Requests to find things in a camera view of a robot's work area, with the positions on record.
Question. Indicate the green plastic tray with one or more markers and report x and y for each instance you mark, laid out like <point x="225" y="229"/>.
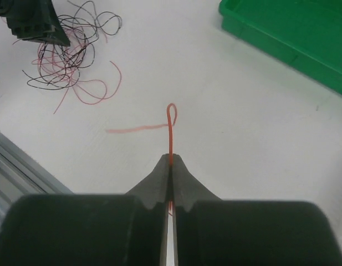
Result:
<point x="305" y="35"/>

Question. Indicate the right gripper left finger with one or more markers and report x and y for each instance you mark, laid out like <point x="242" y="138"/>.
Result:
<point x="90" y="229"/>

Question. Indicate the aluminium mounting rail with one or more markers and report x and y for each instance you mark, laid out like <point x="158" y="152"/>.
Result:
<point x="21" y="175"/>

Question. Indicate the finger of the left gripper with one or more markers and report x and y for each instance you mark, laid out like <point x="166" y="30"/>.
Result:
<point x="34" y="21"/>

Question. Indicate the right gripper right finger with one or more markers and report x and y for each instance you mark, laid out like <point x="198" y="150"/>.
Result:
<point x="208" y="230"/>

